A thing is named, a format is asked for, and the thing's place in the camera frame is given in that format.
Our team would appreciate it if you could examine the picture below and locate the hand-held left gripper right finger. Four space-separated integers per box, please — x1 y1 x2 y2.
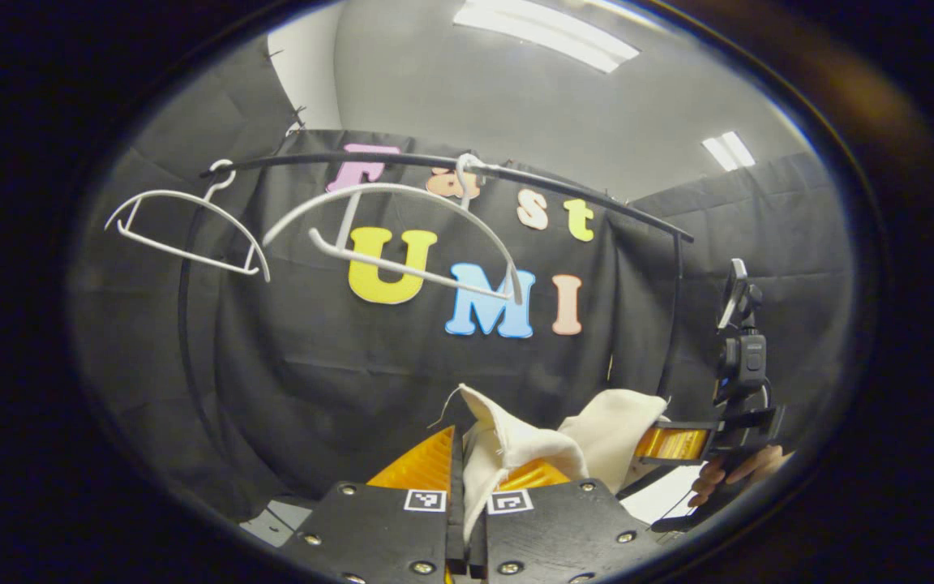
468 458 666 584

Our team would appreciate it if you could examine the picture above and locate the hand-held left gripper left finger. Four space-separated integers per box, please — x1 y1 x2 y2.
281 426 469 584

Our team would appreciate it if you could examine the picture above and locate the cream long-sleeved shirt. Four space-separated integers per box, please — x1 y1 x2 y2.
431 384 671 544

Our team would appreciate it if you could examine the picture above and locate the white plastic hanger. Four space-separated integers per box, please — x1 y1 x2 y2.
263 152 525 307
105 159 272 283

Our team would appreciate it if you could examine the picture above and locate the black metal clothes rack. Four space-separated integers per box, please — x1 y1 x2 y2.
177 150 695 463

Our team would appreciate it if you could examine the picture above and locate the white flat board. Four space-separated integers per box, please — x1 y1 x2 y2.
621 464 707 525

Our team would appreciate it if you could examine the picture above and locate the black backdrop cloth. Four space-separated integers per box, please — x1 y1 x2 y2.
70 36 857 524

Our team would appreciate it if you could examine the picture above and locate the ceiling light panel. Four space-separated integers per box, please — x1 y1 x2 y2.
702 131 756 172
452 0 641 74

